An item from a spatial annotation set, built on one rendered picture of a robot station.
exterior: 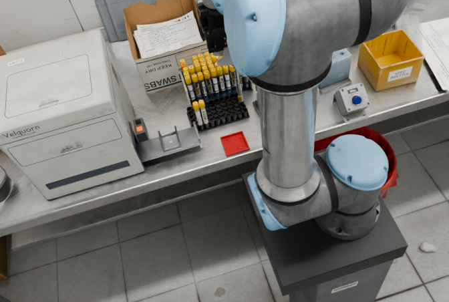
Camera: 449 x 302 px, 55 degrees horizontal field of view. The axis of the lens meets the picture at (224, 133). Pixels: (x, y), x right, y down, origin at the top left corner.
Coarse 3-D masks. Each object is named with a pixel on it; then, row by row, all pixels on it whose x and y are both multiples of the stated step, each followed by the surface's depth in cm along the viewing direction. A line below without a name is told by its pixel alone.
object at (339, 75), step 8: (336, 56) 125; (344, 56) 125; (336, 64) 125; (344, 64) 126; (336, 72) 128; (344, 72) 129; (328, 80) 129; (336, 80) 130; (344, 80) 131; (320, 88) 130; (328, 88) 130; (336, 88) 131
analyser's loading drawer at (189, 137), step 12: (168, 132) 121; (180, 132) 122; (192, 132) 122; (144, 144) 121; (156, 144) 121; (168, 144) 120; (180, 144) 118; (192, 144) 119; (144, 156) 119; (156, 156) 118
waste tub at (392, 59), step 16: (400, 32) 130; (368, 48) 132; (384, 48) 133; (400, 48) 133; (416, 48) 124; (368, 64) 128; (384, 64) 134; (400, 64) 121; (416, 64) 123; (368, 80) 131; (384, 80) 125; (400, 80) 126; (416, 80) 128
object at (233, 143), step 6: (240, 132) 124; (222, 138) 124; (228, 138) 124; (234, 138) 124; (240, 138) 123; (222, 144) 122; (228, 144) 123; (234, 144) 122; (240, 144) 122; (246, 144) 122; (228, 150) 121; (234, 150) 121; (240, 150) 120; (246, 150) 120
